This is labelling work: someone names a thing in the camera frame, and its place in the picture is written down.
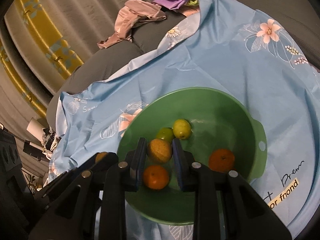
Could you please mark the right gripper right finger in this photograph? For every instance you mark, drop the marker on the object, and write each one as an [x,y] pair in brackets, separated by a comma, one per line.
[226,206]

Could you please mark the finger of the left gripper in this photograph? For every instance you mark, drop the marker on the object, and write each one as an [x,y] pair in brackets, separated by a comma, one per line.
[56,187]

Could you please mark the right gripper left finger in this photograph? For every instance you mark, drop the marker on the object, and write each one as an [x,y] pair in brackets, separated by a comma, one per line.
[93,206]

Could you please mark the large orange mandarin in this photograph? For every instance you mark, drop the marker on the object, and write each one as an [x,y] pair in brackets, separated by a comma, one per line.
[221,160]

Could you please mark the tan longan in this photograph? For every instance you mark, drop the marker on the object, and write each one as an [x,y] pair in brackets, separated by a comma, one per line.
[159,151]
[100,156]

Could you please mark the small orange mandarin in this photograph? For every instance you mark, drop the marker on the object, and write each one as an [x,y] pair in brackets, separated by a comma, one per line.
[156,177]

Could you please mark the yellow-green tomato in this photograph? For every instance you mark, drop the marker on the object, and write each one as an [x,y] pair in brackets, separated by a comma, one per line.
[182,129]

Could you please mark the green tomato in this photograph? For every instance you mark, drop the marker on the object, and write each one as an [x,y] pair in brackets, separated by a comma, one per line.
[165,133]

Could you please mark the clutter pile beside sofa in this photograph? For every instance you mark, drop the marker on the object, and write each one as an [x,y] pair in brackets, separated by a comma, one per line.
[49,141]

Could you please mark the blue floral tablecloth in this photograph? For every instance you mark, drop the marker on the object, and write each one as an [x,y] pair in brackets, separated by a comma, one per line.
[290,183]

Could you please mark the yellow patterned curtain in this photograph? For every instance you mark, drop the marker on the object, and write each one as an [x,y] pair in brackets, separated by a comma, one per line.
[36,57]

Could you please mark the pink cloth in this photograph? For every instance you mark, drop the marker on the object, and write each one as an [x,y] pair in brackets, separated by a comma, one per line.
[134,14]

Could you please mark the grey sofa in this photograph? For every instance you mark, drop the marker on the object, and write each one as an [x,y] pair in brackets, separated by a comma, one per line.
[245,48]

